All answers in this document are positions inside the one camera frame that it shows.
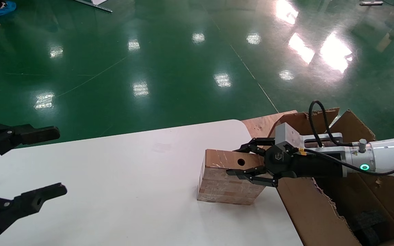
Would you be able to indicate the grey floor bar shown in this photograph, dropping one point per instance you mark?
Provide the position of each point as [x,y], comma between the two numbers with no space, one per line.
[371,3]

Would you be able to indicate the black foam block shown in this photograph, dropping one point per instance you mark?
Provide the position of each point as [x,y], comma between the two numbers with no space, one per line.
[368,225]

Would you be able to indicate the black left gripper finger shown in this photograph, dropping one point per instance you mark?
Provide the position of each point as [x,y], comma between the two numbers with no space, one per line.
[29,203]
[19,134]

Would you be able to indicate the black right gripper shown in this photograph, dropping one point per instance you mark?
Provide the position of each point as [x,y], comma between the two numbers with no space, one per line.
[306,165]

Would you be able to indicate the grey metal table foot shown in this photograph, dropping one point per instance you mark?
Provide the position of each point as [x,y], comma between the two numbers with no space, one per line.
[97,7]

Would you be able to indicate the big open cardboard box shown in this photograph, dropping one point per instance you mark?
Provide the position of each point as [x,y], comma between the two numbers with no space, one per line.
[313,212]

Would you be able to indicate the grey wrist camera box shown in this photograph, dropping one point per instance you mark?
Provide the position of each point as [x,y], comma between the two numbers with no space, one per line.
[287,135]

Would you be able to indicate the blue shoe cover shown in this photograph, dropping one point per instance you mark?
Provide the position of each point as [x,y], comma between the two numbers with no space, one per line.
[5,8]

